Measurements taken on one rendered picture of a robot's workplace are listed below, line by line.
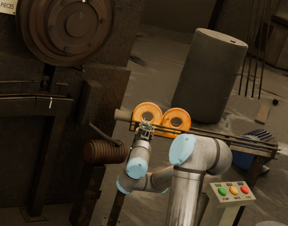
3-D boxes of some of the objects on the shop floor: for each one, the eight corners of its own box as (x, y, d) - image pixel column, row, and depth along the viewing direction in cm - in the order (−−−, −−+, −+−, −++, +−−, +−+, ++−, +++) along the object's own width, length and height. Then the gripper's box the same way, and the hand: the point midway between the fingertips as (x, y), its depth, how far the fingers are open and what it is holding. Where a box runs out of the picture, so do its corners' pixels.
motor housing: (62, 218, 259) (85, 134, 242) (96, 215, 272) (120, 135, 254) (71, 233, 250) (96, 146, 232) (106, 229, 262) (132, 147, 245)
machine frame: (-105, 143, 280) (-66, -177, 222) (58, 144, 342) (122, -105, 284) (-90, 215, 226) (-33, -184, 167) (101, 201, 288) (191, -94, 230)
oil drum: (160, 99, 518) (185, 23, 488) (199, 102, 552) (225, 31, 523) (190, 123, 474) (220, 41, 444) (231, 125, 508) (261, 48, 478)
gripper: (153, 141, 211) (159, 114, 228) (135, 136, 211) (141, 108, 228) (148, 154, 217) (154, 126, 234) (130, 149, 216) (137, 121, 233)
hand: (146, 123), depth 231 cm, fingers closed
